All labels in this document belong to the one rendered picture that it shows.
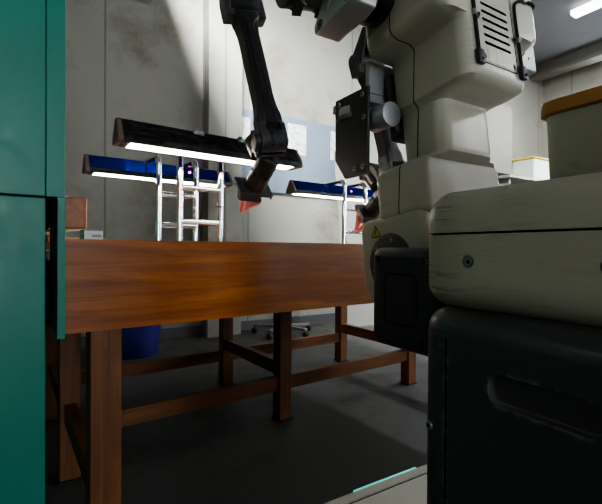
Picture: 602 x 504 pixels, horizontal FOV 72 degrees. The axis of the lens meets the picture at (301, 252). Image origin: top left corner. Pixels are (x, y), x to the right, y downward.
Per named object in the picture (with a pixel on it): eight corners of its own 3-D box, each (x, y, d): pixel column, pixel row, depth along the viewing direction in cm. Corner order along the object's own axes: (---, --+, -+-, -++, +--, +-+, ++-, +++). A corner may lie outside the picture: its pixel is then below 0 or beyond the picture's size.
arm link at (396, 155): (354, 50, 127) (383, 52, 132) (345, 61, 132) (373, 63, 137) (387, 182, 121) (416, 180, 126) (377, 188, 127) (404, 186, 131)
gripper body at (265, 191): (231, 181, 113) (241, 160, 108) (263, 185, 119) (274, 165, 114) (238, 198, 110) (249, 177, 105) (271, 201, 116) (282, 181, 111)
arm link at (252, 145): (257, 139, 98) (289, 138, 102) (243, 111, 104) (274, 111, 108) (249, 177, 107) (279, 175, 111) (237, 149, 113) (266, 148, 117)
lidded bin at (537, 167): (524, 186, 580) (525, 165, 580) (557, 182, 543) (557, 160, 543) (502, 183, 553) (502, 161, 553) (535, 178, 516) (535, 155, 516)
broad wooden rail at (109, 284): (526, 287, 185) (526, 246, 185) (62, 334, 79) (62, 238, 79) (499, 285, 195) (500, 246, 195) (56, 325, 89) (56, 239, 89)
